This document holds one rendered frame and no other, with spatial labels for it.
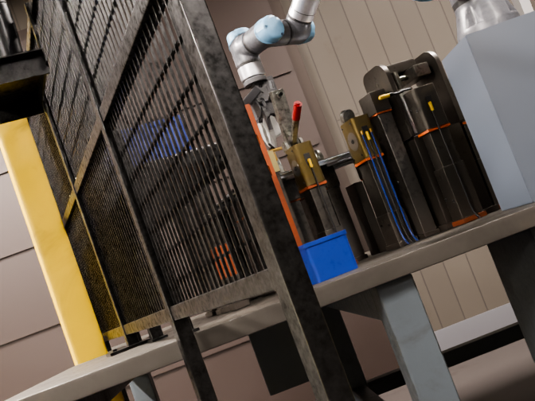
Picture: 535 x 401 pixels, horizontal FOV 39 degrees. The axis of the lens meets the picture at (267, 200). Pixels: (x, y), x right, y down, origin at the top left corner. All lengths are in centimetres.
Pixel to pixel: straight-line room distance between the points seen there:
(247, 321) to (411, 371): 34
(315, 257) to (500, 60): 60
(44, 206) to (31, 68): 72
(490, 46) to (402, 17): 295
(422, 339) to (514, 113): 55
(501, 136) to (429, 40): 297
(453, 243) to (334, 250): 28
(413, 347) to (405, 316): 6
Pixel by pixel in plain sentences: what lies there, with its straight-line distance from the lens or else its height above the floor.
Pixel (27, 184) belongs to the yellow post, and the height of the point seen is 128.
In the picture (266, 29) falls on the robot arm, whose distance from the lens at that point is 218.
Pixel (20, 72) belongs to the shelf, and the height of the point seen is 139.
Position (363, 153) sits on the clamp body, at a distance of 208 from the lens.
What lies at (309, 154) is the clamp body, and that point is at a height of 101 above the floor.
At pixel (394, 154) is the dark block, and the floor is 94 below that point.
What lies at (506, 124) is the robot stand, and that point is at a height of 88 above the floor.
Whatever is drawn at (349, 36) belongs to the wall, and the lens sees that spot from 464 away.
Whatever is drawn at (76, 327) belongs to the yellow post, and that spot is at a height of 81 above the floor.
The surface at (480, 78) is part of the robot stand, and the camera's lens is 179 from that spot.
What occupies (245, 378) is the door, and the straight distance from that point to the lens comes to 434.
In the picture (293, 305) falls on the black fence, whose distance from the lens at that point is 83.
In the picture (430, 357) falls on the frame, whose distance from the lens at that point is 159.
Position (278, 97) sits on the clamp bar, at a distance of 209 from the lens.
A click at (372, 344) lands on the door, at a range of 438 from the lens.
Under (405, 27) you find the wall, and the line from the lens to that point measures 472.
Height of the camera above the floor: 76
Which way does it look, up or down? 5 degrees up
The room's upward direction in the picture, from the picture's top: 20 degrees counter-clockwise
